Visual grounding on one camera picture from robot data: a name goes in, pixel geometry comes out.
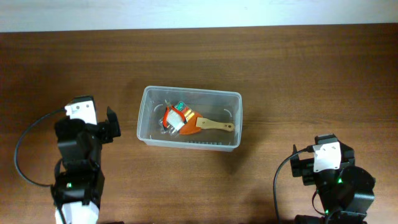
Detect red handled pliers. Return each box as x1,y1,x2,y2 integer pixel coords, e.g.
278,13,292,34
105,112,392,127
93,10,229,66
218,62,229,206
162,101,187,131

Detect clear case coloured bits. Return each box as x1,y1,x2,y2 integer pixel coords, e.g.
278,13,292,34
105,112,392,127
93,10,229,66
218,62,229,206
159,100,195,135

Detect orange socket bit rail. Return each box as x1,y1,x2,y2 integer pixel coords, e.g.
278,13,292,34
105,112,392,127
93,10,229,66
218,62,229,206
186,141,223,145

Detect orange scraper wooden handle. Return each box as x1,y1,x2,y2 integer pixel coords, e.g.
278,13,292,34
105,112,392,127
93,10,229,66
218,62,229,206
178,113,234,135

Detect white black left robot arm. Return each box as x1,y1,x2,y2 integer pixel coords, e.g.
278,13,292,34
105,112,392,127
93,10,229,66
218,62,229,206
50,95,121,223

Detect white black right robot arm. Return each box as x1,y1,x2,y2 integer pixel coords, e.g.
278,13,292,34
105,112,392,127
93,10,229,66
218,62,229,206
290,134,376,224

